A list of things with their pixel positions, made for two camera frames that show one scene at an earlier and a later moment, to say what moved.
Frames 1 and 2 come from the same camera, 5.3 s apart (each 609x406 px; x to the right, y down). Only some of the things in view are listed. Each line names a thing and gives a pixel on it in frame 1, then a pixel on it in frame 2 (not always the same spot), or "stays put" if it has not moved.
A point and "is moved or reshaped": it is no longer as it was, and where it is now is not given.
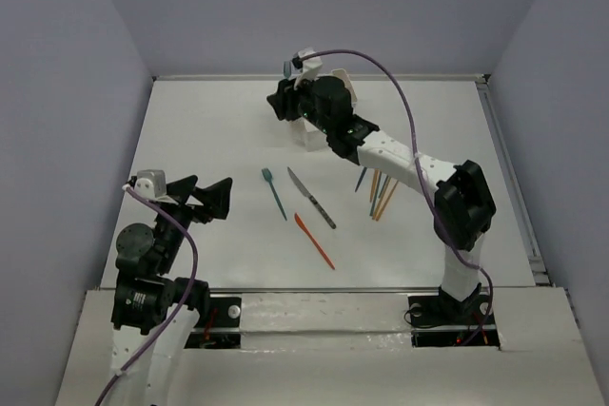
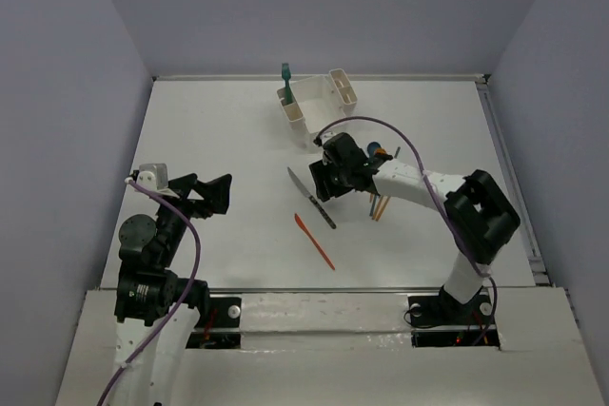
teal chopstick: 378,184 is moved or reshaped
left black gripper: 186,203 stays put
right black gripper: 286,93 -> 320,170
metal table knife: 321,210 stays put
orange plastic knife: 301,222 stays put
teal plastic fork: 268,176 -> 286,74
